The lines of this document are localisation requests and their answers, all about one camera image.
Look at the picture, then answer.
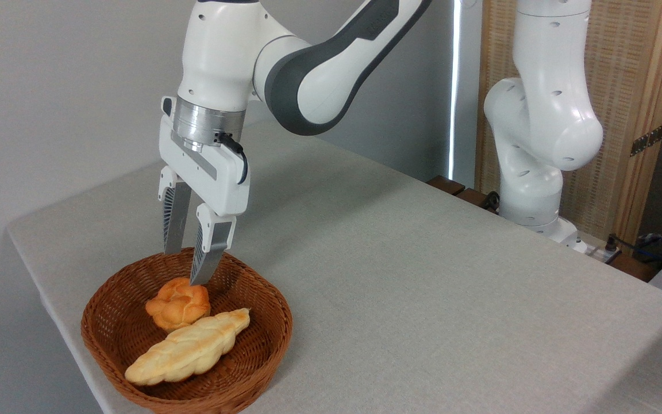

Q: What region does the brown wooden block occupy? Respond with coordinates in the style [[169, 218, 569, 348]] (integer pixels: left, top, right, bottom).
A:
[[426, 175, 465, 196], [456, 188, 490, 208]]

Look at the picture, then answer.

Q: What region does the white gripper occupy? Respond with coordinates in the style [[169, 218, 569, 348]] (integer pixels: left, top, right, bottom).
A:
[[157, 96, 250, 286]]

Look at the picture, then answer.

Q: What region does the grey tablecloth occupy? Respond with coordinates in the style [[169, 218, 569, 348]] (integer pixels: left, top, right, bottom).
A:
[[6, 118, 662, 414]]

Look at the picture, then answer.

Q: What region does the round orange bread bun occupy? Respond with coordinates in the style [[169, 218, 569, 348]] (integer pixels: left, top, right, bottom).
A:
[[145, 277, 211, 333]]

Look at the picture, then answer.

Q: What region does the white power strip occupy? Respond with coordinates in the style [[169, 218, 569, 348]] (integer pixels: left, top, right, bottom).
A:
[[572, 239, 622, 265]]

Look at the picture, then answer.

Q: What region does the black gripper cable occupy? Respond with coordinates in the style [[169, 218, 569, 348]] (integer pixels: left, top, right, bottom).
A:
[[216, 132, 249, 185]]

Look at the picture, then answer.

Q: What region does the long braided pale bread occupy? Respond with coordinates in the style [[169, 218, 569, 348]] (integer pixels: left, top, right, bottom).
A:
[[124, 308, 251, 386]]

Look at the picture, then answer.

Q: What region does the dark metal hinge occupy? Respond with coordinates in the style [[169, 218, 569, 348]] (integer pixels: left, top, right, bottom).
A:
[[630, 124, 662, 157]]

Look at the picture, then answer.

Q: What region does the wooden rattan folding screen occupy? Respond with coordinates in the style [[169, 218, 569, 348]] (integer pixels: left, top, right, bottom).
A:
[[475, 0, 662, 245]]

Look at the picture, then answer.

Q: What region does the brown wicker basket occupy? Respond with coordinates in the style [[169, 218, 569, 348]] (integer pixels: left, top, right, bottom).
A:
[[81, 247, 294, 414]]

